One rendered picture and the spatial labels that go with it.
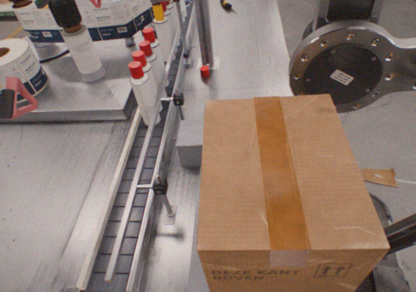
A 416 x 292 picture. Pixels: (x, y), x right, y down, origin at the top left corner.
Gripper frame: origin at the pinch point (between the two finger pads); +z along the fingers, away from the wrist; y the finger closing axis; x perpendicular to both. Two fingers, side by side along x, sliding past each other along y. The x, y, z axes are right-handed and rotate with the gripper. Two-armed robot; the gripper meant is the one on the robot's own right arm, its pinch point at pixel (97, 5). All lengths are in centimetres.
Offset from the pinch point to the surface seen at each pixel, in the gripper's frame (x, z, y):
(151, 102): 20.1, 15.6, 28.8
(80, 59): -10.1, 16.0, 5.5
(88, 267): 15, 21, 73
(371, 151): 128, 110, -33
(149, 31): 18.0, 4.3, 9.8
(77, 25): -8.0, 5.4, 2.1
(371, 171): 123, 109, -17
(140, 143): 16.5, 24.4, 36.5
